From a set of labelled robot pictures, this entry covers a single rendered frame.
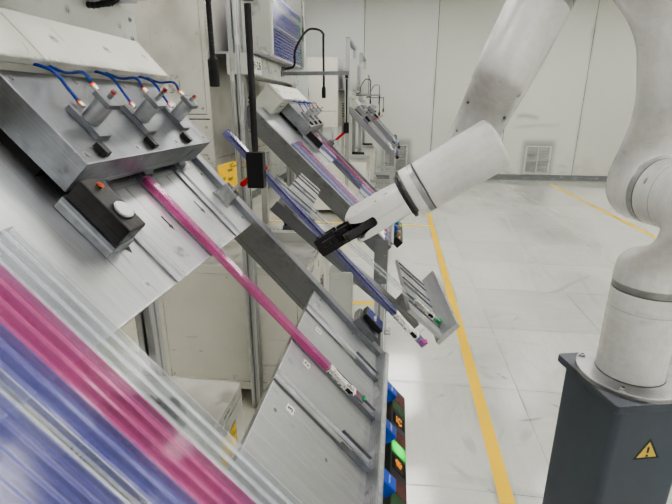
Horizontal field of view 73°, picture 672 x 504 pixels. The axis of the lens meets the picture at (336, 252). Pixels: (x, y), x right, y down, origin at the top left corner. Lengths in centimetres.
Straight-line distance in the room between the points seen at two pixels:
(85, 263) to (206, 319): 142
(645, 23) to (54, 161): 85
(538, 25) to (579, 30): 800
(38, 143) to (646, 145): 91
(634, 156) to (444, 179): 38
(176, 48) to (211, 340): 112
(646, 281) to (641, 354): 14
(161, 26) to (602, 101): 779
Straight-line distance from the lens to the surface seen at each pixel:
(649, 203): 93
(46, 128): 60
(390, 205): 71
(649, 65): 91
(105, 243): 57
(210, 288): 188
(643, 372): 103
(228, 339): 195
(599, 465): 109
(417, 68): 826
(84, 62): 73
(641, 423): 106
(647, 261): 94
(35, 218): 56
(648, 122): 92
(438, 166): 71
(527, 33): 75
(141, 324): 110
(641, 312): 98
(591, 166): 891
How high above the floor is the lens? 121
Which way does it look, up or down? 18 degrees down
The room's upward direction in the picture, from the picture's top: straight up
